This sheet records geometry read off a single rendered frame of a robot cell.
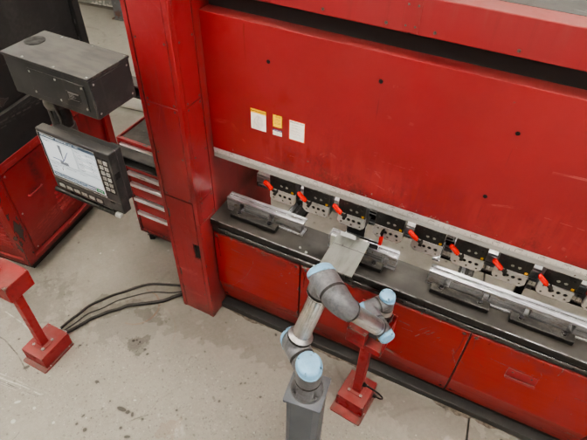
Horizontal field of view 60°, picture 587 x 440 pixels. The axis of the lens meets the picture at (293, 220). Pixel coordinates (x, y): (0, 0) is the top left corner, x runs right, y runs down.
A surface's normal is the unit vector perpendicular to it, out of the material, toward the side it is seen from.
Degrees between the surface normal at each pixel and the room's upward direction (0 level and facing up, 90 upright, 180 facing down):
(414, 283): 0
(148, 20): 90
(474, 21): 90
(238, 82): 90
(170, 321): 0
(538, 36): 90
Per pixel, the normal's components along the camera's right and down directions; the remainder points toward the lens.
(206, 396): 0.02, -0.72
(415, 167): -0.45, 0.62
